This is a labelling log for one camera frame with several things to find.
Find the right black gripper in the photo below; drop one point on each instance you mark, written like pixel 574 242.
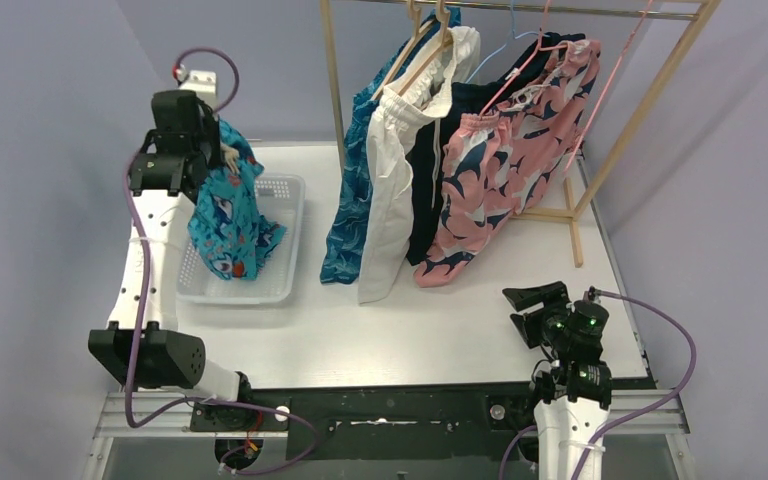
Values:
pixel 555 297

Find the wooden hanger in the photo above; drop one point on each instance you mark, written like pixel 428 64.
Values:
pixel 440 43
pixel 400 53

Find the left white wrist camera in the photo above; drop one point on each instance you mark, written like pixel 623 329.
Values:
pixel 203 83

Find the pink hanger of floral shorts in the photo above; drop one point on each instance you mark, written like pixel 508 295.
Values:
pixel 478 95

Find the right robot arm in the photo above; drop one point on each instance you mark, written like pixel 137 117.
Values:
pixel 572 399

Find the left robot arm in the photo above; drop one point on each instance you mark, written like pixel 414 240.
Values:
pixel 140 345

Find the wooden clothes rack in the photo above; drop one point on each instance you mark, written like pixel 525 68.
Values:
pixel 571 215

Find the wooden hanger front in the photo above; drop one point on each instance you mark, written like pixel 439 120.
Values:
pixel 440 43

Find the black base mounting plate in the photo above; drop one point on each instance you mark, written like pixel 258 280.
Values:
pixel 431 422

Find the light blue shark shorts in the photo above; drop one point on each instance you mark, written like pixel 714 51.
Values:
pixel 227 229

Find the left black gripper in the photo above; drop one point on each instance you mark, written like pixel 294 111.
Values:
pixel 205 162

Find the wooden hanger rear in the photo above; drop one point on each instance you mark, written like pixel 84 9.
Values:
pixel 400 53

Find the white drawstring shorts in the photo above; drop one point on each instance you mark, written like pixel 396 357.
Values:
pixel 392 133

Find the dark teal patterned shorts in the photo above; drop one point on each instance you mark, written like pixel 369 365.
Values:
pixel 346 238

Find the navy blue shorts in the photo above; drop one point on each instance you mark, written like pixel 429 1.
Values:
pixel 426 161

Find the pink navy floral shorts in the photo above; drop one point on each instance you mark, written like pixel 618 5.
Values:
pixel 500 162

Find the white plastic basket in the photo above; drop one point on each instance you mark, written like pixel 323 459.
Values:
pixel 280 198

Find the light blue hanger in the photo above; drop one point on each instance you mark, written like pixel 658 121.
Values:
pixel 512 36

